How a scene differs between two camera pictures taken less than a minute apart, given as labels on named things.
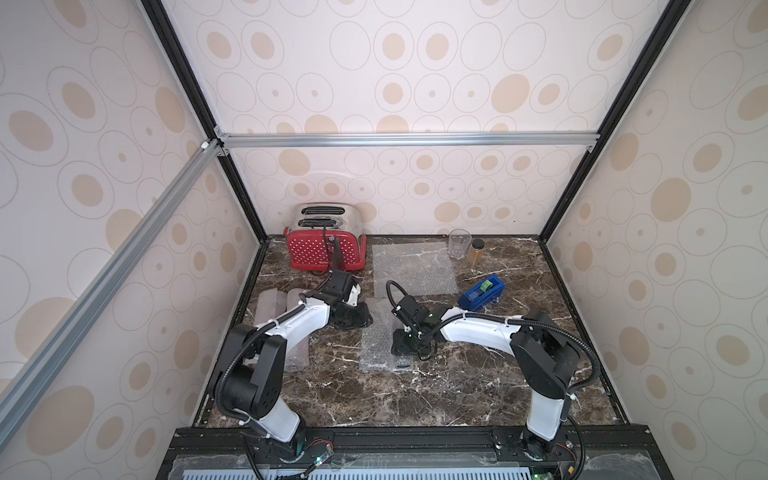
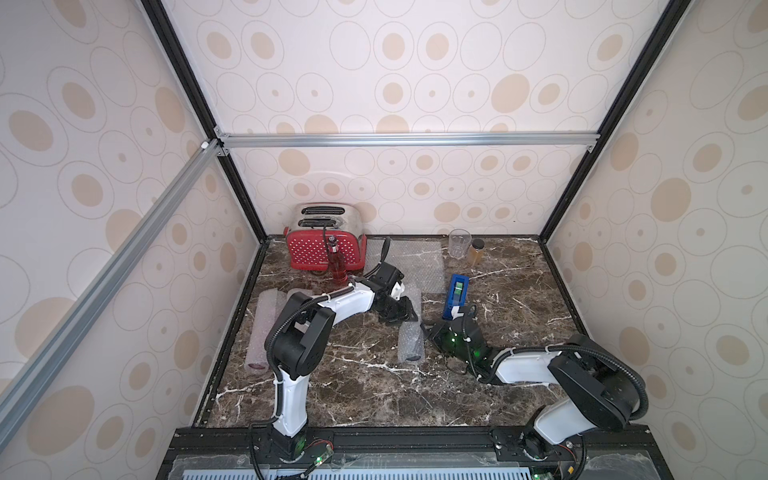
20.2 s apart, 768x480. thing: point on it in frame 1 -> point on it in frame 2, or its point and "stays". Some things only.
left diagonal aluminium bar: x=112 y=272 stays
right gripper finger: x=403 y=343 -> x=430 y=330
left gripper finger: x=361 y=316 -> x=410 y=315
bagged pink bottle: x=271 y=303 stays
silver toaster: x=325 y=216 stays
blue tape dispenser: x=482 y=294 -> x=456 y=295
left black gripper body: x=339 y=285 -> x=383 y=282
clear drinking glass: x=459 y=242 stays
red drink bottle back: x=338 y=259 stays
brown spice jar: x=475 y=254 stays
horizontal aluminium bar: x=562 y=140 stays
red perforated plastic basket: x=312 y=249 stays
